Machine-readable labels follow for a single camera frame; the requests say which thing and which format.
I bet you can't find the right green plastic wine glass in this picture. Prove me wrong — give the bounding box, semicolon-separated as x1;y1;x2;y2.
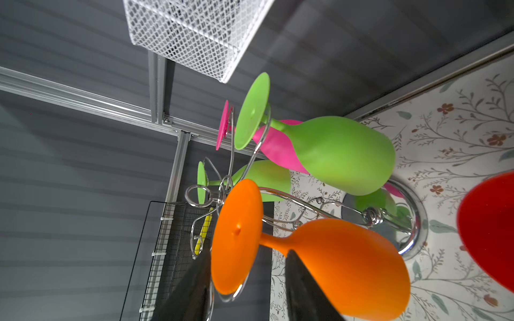
234;72;396;196

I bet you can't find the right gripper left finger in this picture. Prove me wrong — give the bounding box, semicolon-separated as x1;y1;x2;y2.
151;250;213;321

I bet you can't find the black wire basket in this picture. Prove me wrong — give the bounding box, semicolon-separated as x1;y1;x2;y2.
119;200;274;321

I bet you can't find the white wire mesh basket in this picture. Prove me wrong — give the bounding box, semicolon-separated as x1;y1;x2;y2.
123;0;274;84

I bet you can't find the left green plastic wine glass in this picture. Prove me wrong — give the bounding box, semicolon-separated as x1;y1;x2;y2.
197;160;291;204

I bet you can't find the chrome wine glass rack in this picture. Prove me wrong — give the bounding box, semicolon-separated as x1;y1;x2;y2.
190;128;426;259

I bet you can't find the pink plastic wine glass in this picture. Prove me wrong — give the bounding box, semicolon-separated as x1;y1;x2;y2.
216;100;309;175

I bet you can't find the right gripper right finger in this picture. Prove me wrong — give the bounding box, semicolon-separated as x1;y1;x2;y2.
285;250;345;320

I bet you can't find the green plastic wine glass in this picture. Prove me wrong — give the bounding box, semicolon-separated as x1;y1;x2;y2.
197;160;291;204
234;72;396;196

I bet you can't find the red plastic wine glass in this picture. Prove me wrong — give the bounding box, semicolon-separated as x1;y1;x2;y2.
456;171;513;292

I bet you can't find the orange plastic wine glass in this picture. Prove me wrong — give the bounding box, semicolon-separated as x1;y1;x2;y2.
211;179;411;320

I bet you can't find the yellow item in black basket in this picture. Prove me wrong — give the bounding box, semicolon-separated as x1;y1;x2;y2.
192;207;214;258

